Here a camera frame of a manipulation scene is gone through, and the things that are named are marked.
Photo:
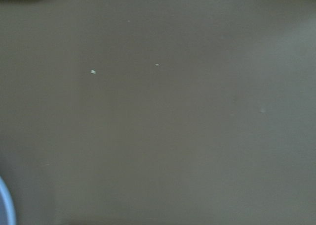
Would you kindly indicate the blue plate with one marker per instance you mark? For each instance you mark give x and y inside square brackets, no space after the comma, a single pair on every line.
[7,210]

